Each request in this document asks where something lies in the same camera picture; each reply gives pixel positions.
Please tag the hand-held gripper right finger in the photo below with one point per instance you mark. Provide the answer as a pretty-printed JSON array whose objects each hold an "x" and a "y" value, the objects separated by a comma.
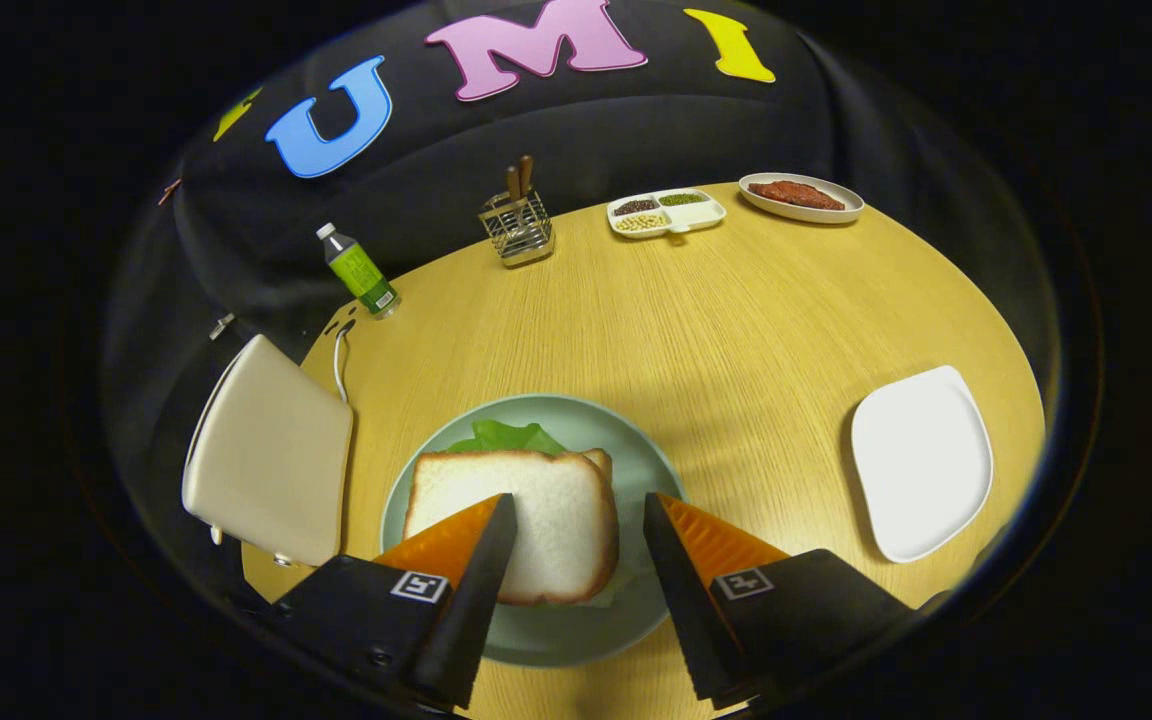
[{"x": 686, "y": 610}]

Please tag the white divided bean dish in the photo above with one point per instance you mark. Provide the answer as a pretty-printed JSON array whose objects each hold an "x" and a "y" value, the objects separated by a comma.
[{"x": 701, "y": 213}]

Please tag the white square plate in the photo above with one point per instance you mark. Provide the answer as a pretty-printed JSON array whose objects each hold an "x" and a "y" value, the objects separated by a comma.
[{"x": 921, "y": 460}]

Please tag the brown meat slice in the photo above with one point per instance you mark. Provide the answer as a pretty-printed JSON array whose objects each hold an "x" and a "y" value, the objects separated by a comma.
[{"x": 796, "y": 194}]

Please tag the black backdrop cloth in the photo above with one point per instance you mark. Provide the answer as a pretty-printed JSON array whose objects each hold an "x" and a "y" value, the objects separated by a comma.
[{"x": 536, "y": 130}]

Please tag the small red clip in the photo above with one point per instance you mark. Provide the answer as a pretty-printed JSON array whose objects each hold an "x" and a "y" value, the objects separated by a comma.
[{"x": 170, "y": 191}]

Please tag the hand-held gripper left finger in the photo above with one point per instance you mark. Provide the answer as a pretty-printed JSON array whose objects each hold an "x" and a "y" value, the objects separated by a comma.
[{"x": 471, "y": 610}]

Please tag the cream oval meat plate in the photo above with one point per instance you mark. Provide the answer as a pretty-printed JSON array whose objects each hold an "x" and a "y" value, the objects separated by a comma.
[{"x": 806, "y": 215}]

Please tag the pale green round plate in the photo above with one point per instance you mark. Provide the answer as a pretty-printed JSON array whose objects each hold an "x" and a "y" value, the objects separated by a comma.
[{"x": 626, "y": 440}]

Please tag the small silver clip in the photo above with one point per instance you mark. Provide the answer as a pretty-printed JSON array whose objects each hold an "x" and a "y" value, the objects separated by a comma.
[{"x": 222, "y": 326}]

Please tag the green lettuce leaf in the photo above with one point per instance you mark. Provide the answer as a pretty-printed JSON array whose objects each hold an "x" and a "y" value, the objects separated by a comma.
[{"x": 506, "y": 437}]

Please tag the cream white toaster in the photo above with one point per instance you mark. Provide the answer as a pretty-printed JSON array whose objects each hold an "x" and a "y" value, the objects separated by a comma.
[{"x": 266, "y": 450}]

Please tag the green label drink bottle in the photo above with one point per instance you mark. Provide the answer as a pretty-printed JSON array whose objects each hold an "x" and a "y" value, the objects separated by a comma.
[{"x": 361, "y": 272}]

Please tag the toasted white bread slice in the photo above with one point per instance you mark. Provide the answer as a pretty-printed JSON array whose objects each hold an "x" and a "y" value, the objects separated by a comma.
[{"x": 556, "y": 510}]

